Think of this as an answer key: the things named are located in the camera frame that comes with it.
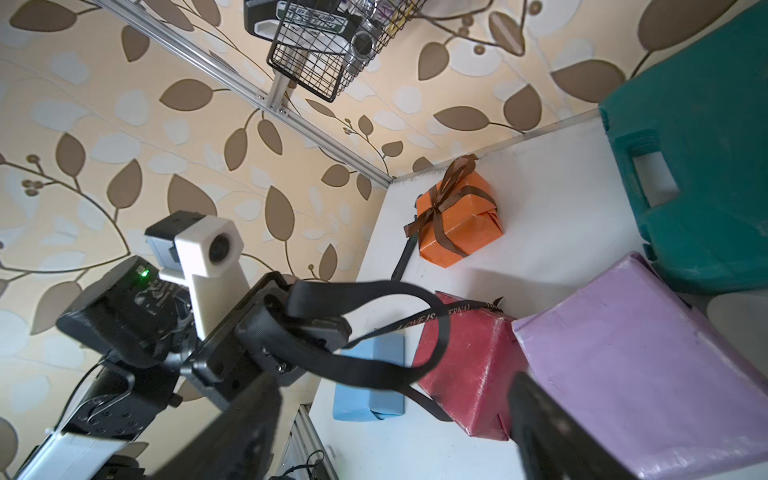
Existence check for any orange gift box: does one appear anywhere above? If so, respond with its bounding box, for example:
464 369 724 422
419 172 504 268

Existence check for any black printed ribbon bow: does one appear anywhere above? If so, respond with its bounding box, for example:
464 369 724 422
251 281 498 422

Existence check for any green plastic tool case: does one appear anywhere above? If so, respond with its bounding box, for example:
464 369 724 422
599 1 767 295

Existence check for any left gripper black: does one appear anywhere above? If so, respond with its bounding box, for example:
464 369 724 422
56 256 352 411

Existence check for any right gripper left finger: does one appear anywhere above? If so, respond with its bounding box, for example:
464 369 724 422
151 374 282 480

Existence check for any purple gift box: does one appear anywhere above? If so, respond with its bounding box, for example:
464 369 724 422
512 252 767 479

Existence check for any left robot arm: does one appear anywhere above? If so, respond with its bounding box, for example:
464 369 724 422
20 256 354 479

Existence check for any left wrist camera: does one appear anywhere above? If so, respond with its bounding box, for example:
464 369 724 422
144 210 249 340

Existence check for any black wire basket back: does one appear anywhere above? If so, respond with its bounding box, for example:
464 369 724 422
243 0 424 102

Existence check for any dark red gift box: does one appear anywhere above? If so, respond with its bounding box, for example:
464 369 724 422
417 292 528 441

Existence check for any brown ribbon bow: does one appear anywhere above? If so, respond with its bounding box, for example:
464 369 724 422
404 154 484 258

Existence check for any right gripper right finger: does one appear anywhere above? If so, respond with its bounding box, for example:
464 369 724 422
508 372 634 479

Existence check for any blue gift box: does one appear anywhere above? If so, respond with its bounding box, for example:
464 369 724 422
332 332 405 423

